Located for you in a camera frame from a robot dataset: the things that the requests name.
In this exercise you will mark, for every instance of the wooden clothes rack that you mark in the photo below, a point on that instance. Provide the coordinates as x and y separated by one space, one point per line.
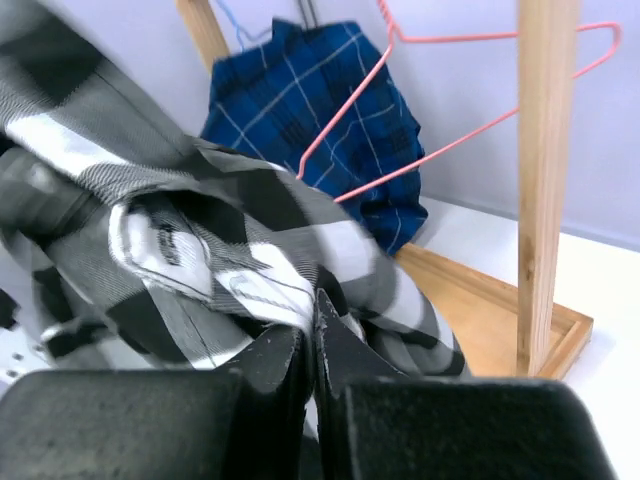
519 330

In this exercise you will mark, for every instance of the light blue wire hanger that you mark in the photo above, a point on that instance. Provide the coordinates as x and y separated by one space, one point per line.
243 24

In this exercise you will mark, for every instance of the pink wire hanger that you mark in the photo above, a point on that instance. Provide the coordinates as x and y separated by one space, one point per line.
380 130

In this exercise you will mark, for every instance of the blue plaid shirt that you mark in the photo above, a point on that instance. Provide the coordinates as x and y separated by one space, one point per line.
271 102

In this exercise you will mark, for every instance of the black white checkered shirt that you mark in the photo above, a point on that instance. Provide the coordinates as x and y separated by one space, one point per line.
147 246

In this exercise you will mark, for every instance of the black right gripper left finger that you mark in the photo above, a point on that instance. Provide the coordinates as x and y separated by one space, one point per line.
242 420

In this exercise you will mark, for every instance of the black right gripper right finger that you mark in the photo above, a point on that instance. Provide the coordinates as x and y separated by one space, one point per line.
376 423

